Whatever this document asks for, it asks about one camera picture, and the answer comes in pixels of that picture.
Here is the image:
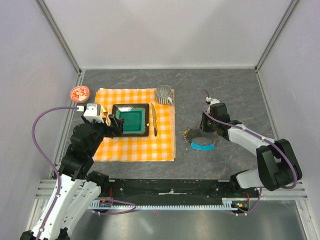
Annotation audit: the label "orange checkered cloth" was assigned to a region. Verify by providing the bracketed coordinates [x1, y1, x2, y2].
[93, 88, 176, 162]

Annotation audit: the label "blue carabiner tag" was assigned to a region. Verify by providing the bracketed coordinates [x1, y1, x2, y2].
[190, 142, 215, 151]

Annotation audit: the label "keyring with keys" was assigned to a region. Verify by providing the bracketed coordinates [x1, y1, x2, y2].
[181, 128, 202, 144]

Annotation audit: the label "purple cable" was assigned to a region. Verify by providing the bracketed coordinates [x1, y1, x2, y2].
[31, 106, 85, 240]
[199, 89, 303, 216]

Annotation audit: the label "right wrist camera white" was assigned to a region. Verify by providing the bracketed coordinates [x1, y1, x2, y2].
[209, 98, 220, 106]

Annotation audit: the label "gold knife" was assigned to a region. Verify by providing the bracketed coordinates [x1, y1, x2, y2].
[151, 103, 158, 137]

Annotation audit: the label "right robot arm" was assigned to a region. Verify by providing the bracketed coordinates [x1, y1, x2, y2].
[200, 102, 302, 197]

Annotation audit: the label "striped grey mug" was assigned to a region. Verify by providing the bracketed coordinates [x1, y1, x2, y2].
[155, 85, 174, 105]

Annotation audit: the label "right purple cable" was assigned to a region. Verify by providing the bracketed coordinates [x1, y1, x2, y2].
[199, 89, 303, 216]

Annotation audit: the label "gold fork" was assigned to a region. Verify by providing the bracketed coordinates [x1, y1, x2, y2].
[101, 105, 108, 118]

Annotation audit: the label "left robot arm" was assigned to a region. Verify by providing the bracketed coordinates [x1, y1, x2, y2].
[20, 114, 125, 240]

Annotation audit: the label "grey cable duct rail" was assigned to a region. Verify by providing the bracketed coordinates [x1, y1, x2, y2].
[87, 199, 249, 211]

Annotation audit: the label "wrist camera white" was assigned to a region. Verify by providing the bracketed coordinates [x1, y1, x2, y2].
[209, 98, 220, 106]
[83, 103, 103, 123]

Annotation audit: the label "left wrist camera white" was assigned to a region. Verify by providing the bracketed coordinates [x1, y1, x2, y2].
[83, 103, 103, 123]

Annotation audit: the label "red patterned small bowl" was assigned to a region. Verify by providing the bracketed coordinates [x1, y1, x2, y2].
[69, 85, 90, 104]

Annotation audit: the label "teal square plate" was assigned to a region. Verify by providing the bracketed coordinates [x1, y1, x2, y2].
[112, 103, 150, 137]

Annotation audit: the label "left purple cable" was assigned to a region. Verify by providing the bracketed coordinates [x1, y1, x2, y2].
[31, 106, 85, 240]

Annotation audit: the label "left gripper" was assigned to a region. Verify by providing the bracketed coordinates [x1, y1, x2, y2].
[82, 113, 125, 156]

